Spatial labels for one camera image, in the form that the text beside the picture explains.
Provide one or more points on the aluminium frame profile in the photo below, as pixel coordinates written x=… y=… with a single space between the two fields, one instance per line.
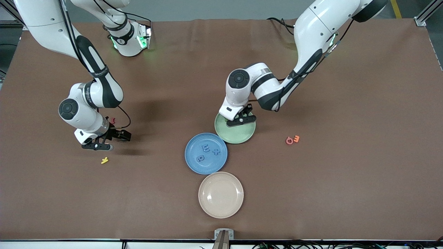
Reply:
x=8 y=24
x=420 y=21

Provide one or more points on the light green plate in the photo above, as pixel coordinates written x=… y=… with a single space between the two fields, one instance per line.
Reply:
x=238 y=135

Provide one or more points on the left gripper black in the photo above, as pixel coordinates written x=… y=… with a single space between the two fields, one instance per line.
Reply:
x=248 y=109

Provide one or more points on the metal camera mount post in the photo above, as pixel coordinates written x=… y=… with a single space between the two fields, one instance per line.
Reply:
x=223 y=238

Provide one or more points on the yellow foam letter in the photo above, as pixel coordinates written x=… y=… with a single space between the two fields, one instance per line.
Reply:
x=104 y=160

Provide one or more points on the beige plate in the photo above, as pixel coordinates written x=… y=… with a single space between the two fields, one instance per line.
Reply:
x=220 y=194

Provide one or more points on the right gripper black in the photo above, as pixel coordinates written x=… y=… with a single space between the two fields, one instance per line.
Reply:
x=113 y=134

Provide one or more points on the blue plate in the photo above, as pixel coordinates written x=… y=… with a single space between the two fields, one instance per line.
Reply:
x=211 y=166

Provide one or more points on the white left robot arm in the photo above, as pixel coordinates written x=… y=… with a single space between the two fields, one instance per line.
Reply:
x=318 y=24

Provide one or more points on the white table edge rail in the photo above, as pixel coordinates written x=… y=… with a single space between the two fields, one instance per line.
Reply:
x=52 y=245

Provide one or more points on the blue foam letter a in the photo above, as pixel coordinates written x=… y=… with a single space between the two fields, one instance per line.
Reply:
x=197 y=158

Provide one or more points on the pink foam letter Q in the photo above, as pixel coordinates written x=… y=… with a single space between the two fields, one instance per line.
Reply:
x=286 y=141

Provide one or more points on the blue foam letter m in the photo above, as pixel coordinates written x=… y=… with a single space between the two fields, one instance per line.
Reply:
x=205 y=149

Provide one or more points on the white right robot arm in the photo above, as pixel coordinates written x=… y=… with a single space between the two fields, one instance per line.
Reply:
x=41 y=20

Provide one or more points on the brown table cover sheet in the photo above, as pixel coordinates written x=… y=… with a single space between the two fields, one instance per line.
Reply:
x=104 y=214

